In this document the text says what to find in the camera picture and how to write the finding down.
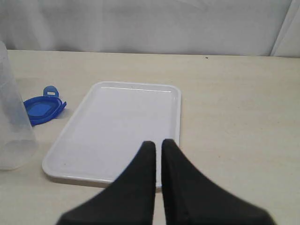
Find clear plastic tall container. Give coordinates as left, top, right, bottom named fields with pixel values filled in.
left=0, top=42, right=38, bottom=171

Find white backdrop curtain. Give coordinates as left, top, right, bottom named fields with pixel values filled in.
left=0, top=0, right=300, bottom=57

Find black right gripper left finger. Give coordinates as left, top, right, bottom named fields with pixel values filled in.
left=57, top=141, right=156, bottom=225

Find white plastic tray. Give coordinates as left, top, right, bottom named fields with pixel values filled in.
left=42, top=82, right=181, bottom=188

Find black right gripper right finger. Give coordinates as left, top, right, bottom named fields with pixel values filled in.
left=161, top=139, right=274, bottom=225

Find blue plastic container lid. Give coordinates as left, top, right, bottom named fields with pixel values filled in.
left=24, top=86, right=67, bottom=126

